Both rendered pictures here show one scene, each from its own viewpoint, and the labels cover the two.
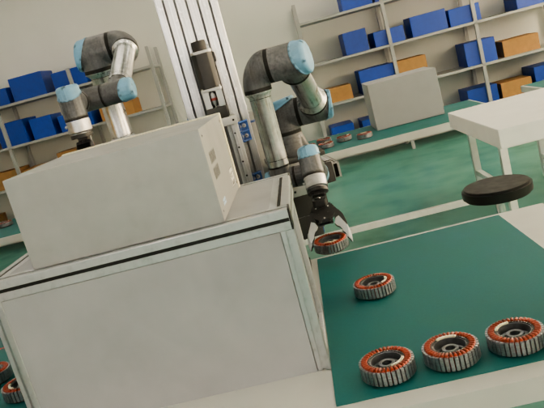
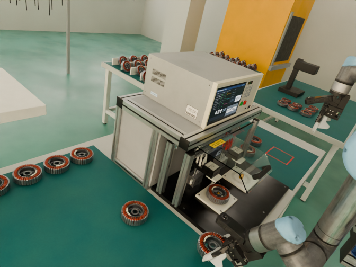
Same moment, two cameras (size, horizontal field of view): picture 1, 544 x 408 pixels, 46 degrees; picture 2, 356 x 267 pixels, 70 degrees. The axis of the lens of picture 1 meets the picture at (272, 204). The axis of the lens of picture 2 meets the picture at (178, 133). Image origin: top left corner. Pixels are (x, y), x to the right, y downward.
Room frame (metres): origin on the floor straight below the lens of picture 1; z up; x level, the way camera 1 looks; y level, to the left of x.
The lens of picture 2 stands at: (2.10, -0.81, 1.60)
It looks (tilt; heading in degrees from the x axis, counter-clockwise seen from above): 29 degrees down; 120
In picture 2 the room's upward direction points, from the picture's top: 14 degrees clockwise
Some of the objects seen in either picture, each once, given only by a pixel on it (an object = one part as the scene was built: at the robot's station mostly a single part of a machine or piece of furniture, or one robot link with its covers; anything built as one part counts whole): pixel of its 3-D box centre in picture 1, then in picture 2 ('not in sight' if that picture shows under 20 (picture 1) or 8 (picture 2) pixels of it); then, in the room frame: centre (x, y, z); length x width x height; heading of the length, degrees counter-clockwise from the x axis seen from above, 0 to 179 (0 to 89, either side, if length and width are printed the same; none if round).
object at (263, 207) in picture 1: (155, 231); (196, 107); (1.54, 0.29, 1.09); 0.68 x 0.44 x 0.05; 85
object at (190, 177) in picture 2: not in sight; (194, 177); (1.71, 0.15, 0.80); 0.08 x 0.05 x 0.06; 85
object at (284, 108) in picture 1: (284, 114); not in sight; (2.61, -0.14, 1.20); 0.13 x 0.12 x 0.14; 77
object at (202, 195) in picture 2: not in sight; (216, 197); (1.85, 0.14, 0.78); 0.15 x 0.15 x 0.01; 85
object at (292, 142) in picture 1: (290, 142); not in sight; (2.61, -0.14, 1.09); 0.15 x 0.15 x 0.10
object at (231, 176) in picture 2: not in sight; (240, 178); (1.87, 0.38, 0.78); 0.15 x 0.15 x 0.01; 85
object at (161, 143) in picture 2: not in sight; (197, 140); (1.61, 0.28, 0.92); 0.66 x 0.01 x 0.30; 85
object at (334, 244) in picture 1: (330, 243); (212, 246); (1.98, -0.15, 0.82); 0.11 x 0.11 x 0.04
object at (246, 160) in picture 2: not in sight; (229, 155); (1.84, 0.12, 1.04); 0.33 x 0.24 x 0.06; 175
